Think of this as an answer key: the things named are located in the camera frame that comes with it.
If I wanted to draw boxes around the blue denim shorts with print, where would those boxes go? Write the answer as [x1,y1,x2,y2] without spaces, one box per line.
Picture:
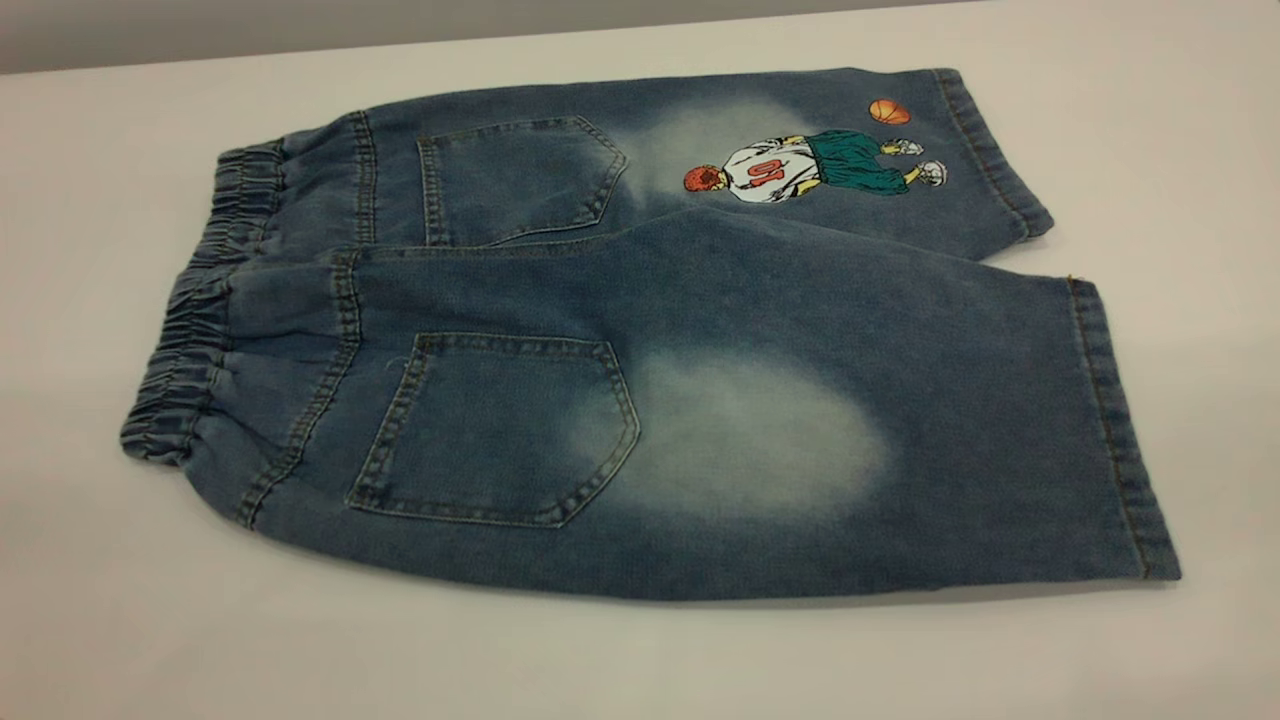
[120,66,1183,603]

